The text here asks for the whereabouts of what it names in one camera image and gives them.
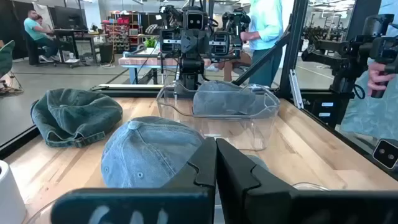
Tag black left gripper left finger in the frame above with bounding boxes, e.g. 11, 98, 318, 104
51, 136, 218, 224

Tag silver metal bracket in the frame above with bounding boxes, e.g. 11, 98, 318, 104
288, 68, 305, 110

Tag black waste bin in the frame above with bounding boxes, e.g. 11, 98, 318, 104
98, 42, 115, 65

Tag shelf with coloured bins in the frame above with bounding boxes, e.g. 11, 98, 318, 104
101, 11, 144, 53

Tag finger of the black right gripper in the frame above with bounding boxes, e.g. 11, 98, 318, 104
182, 29, 196, 54
195, 29, 210, 54

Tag dark green baseball cap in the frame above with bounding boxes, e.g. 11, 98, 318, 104
30, 88, 124, 149

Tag blue denim baseball cap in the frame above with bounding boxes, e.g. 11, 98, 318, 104
100, 116, 270, 189
192, 80, 277, 116

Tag wooden workbench with blue legs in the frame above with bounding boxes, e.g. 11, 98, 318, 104
118, 46, 212, 85

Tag snake plant in white pot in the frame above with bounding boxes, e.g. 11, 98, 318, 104
0, 160, 27, 224

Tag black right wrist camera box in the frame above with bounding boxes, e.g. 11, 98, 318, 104
183, 6, 208, 31

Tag person's hand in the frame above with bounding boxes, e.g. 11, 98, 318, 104
368, 61, 396, 96

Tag black table-level depth camera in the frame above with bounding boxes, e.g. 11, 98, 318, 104
372, 139, 398, 171

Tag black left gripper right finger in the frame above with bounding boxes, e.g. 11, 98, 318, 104
216, 138, 398, 224

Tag person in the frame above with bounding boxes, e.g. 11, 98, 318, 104
35, 14, 52, 32
213, 51, 253, 82
24, 9, 60, 63
338, 0, 398, 144
241, 0, 284, 88

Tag dark office desk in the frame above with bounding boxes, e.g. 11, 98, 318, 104
51, 27, 108, 68

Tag black box with white labels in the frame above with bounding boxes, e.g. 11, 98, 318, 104
306, 93, 346, 129

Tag black computer monitor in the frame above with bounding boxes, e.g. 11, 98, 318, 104
53, 5, 88, 31

